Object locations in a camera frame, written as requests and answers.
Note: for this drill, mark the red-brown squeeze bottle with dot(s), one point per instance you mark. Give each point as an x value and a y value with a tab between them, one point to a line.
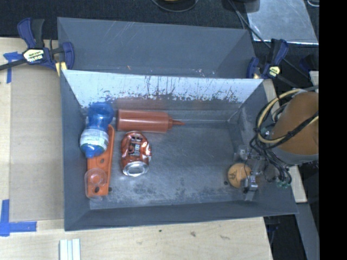
143	121

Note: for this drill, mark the blue plastic bottle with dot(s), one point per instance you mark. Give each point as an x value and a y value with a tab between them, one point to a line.
96	129

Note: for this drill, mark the orange flat bracket with holes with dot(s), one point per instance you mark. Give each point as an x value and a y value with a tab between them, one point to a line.
106	156

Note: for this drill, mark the clear plastic shell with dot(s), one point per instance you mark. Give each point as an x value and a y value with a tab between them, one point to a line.
93	179

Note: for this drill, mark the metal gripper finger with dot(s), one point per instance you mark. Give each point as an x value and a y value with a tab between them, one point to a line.
242	152
252	185

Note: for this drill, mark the crushed orange drink can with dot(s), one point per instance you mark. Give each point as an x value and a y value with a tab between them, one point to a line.
135	152

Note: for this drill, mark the orange round disc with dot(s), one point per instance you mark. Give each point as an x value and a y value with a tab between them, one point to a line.
237	175

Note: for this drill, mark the grey metal bin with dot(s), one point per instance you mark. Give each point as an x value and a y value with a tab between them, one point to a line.
189	156

